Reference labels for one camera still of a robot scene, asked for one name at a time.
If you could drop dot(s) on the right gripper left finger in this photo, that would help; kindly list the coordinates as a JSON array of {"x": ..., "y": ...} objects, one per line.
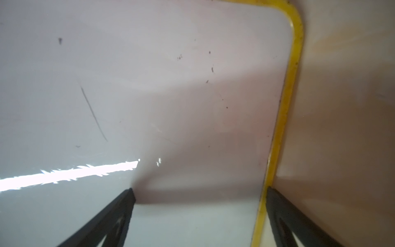
[{"x": 109, "y": 227}]

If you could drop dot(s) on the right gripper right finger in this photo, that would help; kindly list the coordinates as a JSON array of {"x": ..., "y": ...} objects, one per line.
[{"x": 288, "y": 222}]

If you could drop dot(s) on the yellow-framed whiteboard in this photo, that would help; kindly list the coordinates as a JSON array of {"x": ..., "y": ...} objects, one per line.
[{"x": 176, "y": 100}]

